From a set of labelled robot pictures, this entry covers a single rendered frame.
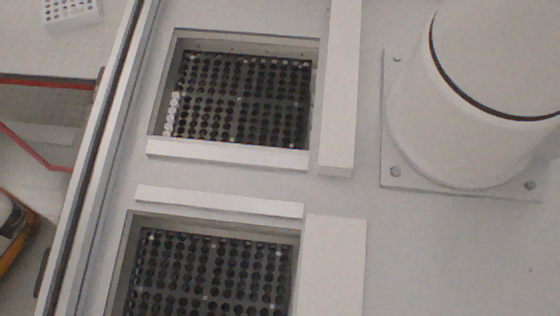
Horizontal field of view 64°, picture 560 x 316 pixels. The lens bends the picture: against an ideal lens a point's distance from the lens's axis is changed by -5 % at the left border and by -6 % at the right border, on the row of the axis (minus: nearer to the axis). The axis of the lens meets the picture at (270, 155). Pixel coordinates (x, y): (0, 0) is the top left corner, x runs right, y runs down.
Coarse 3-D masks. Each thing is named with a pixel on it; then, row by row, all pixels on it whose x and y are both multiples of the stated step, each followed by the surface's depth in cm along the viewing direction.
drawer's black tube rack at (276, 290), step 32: (160, 256) 66; (192, 256) 69; (224, 256) 66; (256, 256) 68; (288, 256) 65; (160, 288) 67; (192, 288) 64; (224, 288) 64; (256, 288) 67; (288, 288) 66
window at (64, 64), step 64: (0, 0) 40; (64, 0) 50; (128, 0) 68; (0, 64) 41; (64, 64) 52; (0, 128) 42; (64, 128) 54; (0, 192) 43; (64, 192) 55; (0, 256) 43
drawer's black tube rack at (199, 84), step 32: (192, 64) 79; (224, 64) 79; (256, 64) 78; (288, 64) 78; (192, 96) 76; (224, 96) 76; (256, 96) 79; (288, 96) 76; (192, 128) 74; (224, 128) 77; (256, 128) 74; (288, 128) 73
